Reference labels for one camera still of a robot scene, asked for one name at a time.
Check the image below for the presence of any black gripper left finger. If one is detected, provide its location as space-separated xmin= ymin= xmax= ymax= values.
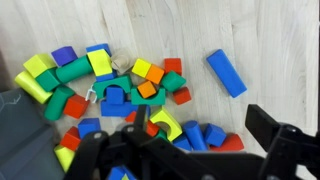
xmin=64 ymin=103 xmax=214 ymax=180

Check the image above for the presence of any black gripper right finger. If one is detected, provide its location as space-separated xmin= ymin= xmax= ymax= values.
xmin=245 ymin=103 xmax=320 ymax=180

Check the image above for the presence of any flat red block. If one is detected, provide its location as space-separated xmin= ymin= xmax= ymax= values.
xmin=124 ymin=110 xmax=161 ymax=138

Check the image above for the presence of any flat blue block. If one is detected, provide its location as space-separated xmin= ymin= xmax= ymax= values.
xmin=100 ymin=99 xmax=152 ymax=118

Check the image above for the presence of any green arch block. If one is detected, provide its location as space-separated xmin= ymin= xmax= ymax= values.
xmin=130 ymin=86 xmax=167 ymax=107
xmin=92 ymin=73 xmax=134 ymax=100

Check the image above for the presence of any small green block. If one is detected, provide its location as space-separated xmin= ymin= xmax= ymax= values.
xmin=153 ymin=129 xmax=169 ymax=143

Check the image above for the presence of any blue cube block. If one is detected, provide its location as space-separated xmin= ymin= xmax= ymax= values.
xmin=172 ymin=132 xmax=193 ymax=152
xmin=105 ymin=85 xmax=126 ymax=106
xmin=77 ymin=117 xmax=102 ymax=140
xmin=203 ymin=122 xmax=228 ymax=148

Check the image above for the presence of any red half-round block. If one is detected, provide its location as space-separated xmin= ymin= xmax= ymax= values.
xmin=209 ymin=133 xmax=245 ymax=153

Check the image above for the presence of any small yellow cube block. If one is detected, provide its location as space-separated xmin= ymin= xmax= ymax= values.
xmin=131 ymin=58 xmax=152 ymax=79

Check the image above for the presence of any blue cylinder block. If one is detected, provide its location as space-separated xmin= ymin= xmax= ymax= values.
xmin=182 ymin=120 xmax=209 ymax=152

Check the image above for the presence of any plain wooden block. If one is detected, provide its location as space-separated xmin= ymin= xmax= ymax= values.
xmin=110 ymin=48 xmax=135 ymax=75

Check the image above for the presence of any long blue block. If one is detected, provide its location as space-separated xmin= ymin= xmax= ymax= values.
xmin=205 ymin=48 xmax=249 ymax=99

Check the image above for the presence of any blue triangular block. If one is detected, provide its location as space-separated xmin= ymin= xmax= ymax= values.
xmin=106 ymin=165 xmax=138 ymax=180

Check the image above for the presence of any red cube block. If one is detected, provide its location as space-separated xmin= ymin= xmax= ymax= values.
xmin=62 ymin=93 xmax=91 ymax=120
xmin=59 ymin=125 xmax=82 ymax=152

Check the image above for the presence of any yellow slab block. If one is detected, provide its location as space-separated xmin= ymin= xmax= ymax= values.
xmin=86 ymin=48 xmax=114 ymax=77

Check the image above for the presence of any blue slab block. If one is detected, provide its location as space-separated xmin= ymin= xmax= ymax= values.
xmin=85 ymin=42 xmax=118 ymax=83

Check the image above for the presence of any green cylinder block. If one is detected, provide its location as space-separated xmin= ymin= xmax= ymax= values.
xmin=55 ymin=54 xmax=94 ymax=85
xmin=43 ymin=85 xmax=76 ymax=122

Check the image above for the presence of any purple-blue half-round block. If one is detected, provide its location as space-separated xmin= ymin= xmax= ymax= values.
xmin=50 ymin=45 xmax=79 ymax=67

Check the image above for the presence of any green cube block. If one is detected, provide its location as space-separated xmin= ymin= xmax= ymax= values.
xmin=35 ymin=67 xmax=62 ymax=93

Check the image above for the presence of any yellow cylinder block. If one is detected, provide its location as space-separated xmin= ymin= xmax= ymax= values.
xmin=13 ymin=70 xmax=54 ymax=105

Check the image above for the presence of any large yellow cube block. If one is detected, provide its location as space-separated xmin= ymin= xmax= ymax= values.
xmin=22 ymin=53 xmax=58 ymax=79

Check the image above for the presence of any small white plastic hook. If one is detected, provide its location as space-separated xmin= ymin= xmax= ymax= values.
xmin=84 ymin=84 xmax=98 ymax=104

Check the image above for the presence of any grey plastic bin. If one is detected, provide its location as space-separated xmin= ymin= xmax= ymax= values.
xmin=0 ymin=87 xmax=66 ymax=180

